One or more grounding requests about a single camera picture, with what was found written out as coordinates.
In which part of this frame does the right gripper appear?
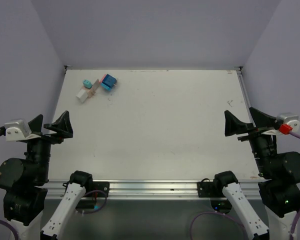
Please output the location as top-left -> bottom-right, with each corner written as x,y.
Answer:
224,105 -> 279,175

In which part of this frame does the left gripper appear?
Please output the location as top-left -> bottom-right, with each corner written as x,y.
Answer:
24,109 -> 72,182

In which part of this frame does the white charger plug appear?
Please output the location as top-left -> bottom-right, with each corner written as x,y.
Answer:
76,89 -> 89,103

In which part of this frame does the beige cube socket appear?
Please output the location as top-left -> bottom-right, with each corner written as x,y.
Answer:
81,79 -> 100,98

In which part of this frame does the teal USB charger plug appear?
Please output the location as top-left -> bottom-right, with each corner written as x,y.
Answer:
82,79 -> 93,89

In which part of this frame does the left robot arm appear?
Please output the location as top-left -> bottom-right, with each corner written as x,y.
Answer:
0,111 -> 94,240

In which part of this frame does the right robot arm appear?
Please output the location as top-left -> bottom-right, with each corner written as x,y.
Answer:
212,107 -> 300,240

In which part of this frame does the blue pink cube socket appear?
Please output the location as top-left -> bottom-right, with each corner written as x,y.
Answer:
100,74 -> 118,91

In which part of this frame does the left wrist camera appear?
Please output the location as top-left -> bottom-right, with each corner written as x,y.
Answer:
4,119 -> 32,142

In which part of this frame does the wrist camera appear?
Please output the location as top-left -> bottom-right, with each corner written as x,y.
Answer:
276,112 -> 300,135
4,119 -> 32,142

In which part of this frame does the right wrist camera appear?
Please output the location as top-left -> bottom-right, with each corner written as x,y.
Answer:
276,112 -> 300,135

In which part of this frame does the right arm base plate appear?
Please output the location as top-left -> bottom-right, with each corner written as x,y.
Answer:
196,178 -> 217,198

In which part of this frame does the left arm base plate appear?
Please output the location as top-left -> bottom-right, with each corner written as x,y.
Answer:
88,181 -> 110,198

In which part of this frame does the aluminium mounting rail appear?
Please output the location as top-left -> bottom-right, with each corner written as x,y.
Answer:
43,179 -> 261,200

